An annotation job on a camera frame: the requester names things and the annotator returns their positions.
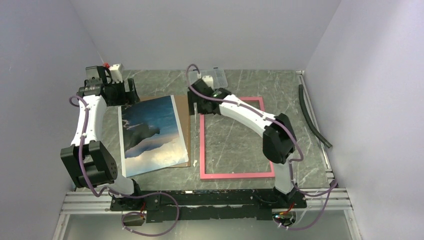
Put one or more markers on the sea and cloud photo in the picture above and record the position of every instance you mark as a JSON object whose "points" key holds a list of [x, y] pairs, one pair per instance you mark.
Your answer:
{"points": [[133, 130]]}

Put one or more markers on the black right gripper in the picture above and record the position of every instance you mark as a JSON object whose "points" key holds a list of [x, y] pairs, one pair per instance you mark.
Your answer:
{"points": [[191, 99]]}

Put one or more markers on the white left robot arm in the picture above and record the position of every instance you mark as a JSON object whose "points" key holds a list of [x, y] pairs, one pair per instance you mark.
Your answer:
{"points": [[87, 161]]}

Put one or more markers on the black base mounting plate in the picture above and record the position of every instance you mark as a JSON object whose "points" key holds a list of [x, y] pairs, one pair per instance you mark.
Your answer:
{"points": [[186, 205]]}

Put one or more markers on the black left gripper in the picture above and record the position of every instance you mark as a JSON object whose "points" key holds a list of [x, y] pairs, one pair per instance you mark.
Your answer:
{"points": [[132, 97]]}

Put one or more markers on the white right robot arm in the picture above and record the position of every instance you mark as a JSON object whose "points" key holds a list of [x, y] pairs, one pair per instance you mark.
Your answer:
{"points": [[278, 138]]}

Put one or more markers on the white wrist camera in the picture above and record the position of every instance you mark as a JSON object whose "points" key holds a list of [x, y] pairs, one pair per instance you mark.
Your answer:
{"points": [[116, 72], [209, 81]]}

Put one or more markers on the brown backing board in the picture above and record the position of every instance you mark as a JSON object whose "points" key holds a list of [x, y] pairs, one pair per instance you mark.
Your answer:
{"points": [[170, 148]]}

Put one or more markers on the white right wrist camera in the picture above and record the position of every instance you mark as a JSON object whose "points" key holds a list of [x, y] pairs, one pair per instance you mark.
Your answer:
{"points": [[209, 81]]}

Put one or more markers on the pink wooden picture frame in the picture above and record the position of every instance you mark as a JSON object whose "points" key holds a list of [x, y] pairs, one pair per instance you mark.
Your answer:
{"points": [[230, 151]]}

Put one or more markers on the clear acrylic sheet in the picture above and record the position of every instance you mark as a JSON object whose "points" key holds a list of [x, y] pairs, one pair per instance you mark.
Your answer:
{"points": [[195, 134]]}

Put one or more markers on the clear plastic organizer box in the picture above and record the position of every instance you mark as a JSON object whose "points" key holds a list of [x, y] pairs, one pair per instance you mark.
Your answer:
{"points": [[218, 74]]}

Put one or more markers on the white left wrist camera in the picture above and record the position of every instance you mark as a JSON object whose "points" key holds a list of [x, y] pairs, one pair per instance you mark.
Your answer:
{"points": [[116, 72]]}

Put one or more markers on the aluminium rail frame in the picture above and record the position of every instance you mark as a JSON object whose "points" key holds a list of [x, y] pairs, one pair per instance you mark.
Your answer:
{"points": [[90, 217]]}

